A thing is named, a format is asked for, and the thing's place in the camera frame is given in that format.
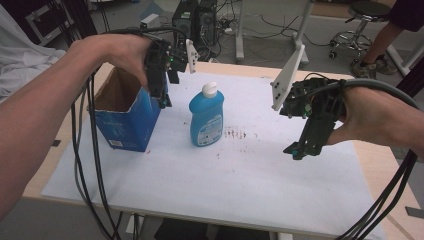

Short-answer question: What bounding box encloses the black right gripper cable bundle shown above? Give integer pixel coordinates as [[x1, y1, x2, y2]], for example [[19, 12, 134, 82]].
[[334, 149, 420, 240]]

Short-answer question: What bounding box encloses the white stand leg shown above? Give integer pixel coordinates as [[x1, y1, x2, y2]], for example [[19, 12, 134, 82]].
[[234, 0, 247, 62], [292, 0, 316, 65]]

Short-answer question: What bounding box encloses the blue bottle with white cap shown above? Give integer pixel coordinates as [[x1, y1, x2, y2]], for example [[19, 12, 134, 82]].
[[188, 81, 226, 148]]

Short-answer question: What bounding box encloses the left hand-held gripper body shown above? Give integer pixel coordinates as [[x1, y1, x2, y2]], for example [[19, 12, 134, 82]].
[[144, 38, 200, 75]]

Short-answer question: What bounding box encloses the black round stool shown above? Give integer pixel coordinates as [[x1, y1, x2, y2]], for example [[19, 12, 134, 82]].
[[328, 0, 392, 60]]

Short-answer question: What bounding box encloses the white table mat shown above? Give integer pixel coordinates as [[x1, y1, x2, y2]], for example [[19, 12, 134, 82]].
[[40, 70, 389, 240]]

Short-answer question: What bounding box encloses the black left gripper cable bundle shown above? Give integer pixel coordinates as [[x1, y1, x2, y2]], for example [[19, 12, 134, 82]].
[[69, 71, 124, 240]]

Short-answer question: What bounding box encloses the blue cardboard box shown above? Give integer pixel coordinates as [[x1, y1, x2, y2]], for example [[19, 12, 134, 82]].
[[86, 65, 163, 154]]

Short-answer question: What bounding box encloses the small white box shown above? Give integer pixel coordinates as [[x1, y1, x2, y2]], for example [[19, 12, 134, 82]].
[[139, 13, 161, 30]]

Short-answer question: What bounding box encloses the grey right gripper cable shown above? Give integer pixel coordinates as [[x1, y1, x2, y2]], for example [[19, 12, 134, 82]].
[[338, 78, 420, 110]]

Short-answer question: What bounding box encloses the black gripper cable bundle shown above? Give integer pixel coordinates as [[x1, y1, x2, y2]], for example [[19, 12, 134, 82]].
[[69, 71, 124, 240], [334, 149, 420, 240]]

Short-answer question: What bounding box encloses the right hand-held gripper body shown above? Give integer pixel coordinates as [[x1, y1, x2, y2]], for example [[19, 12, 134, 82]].
[[270, 44, 348, 135]]

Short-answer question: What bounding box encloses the black metal frame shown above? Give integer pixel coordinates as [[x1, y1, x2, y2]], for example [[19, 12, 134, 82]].
[[60, 0, 98, 48]]

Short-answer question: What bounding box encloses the black computer tower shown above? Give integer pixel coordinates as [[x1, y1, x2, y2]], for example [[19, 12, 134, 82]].
[[171, 0, 200, 46], [197, 0, 218, 47]]

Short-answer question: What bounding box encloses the white cloth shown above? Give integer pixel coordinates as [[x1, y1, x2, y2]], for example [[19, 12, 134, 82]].
[[0, 3, 67, 103]]

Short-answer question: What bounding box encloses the person's left hand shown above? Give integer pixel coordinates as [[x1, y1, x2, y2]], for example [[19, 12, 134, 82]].
[[68, 33, 153, 92]]

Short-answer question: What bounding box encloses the person's right hand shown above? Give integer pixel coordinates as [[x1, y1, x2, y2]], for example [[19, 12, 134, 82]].
[[324, 86, 406, 148]]

